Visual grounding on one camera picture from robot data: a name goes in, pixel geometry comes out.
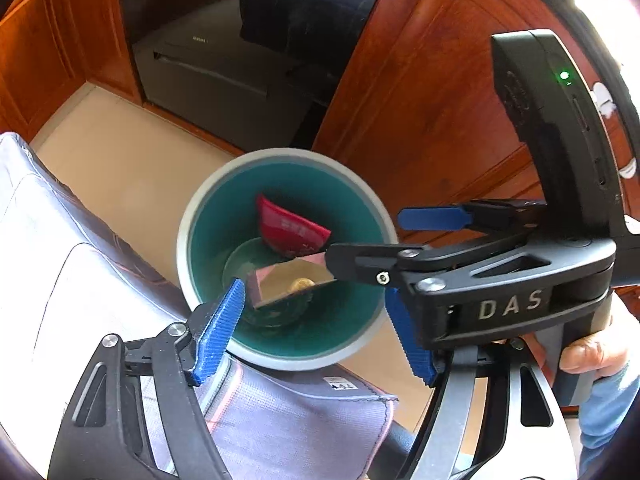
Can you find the white cabinet knob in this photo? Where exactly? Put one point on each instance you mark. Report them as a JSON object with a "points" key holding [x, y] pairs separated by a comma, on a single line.
{"points": [[629, 170], [602, 100]]}

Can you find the person's right forearm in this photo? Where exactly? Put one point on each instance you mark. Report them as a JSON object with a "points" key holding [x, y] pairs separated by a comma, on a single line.
{"points": [[605, 425]]}

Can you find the black built-in oven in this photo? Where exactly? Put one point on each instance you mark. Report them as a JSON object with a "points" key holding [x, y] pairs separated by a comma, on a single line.
{"points": [[200, 85]]}

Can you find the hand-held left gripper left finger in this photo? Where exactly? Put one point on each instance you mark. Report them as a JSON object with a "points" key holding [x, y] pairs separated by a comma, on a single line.
{"points": [[220, 330]]}

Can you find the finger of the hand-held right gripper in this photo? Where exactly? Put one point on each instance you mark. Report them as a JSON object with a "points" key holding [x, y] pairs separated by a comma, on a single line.
{"points": [[430, 217], [360, 262]]}

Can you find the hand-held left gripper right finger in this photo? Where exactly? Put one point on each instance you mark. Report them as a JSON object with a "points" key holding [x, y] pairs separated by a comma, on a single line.
{"points": [[407, 337]]}

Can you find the grey bin with green inside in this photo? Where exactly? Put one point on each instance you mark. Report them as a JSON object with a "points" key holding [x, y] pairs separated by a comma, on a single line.
{"points": [[225, 220]]}

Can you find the person's right hand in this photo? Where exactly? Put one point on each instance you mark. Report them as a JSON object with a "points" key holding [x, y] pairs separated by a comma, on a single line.
{"points": [[595, 355]]}

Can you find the brown wooden panel cabinet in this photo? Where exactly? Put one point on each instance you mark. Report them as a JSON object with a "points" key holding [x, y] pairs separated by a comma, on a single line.
{"points": [[425, 110]]}

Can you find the grey plaid table cloth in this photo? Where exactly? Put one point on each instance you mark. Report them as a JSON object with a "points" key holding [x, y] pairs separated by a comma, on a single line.
{"points": [[75, 285]]}

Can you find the red snack packet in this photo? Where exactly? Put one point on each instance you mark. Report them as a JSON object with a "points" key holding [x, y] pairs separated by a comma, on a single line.
{"points": [[285, 227]]}

